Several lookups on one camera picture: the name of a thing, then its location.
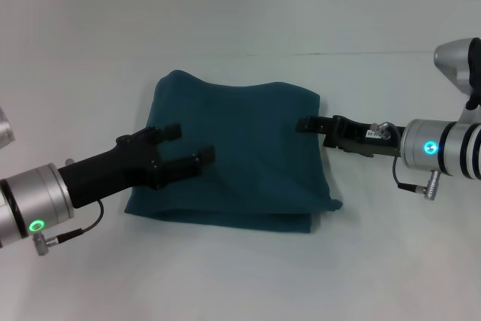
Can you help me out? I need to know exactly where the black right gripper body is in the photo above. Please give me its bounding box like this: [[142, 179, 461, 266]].
[[322, 114, 404, 159]]

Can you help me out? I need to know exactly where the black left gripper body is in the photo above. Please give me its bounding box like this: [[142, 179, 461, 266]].
[[59, 132, 163, 209]]

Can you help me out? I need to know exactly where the teal blue shirt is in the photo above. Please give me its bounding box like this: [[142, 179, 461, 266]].
[[123, 69, 344, 235]]

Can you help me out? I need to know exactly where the left arm cable with plug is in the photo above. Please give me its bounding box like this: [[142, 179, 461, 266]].
[[32, 198, 105, 257]]

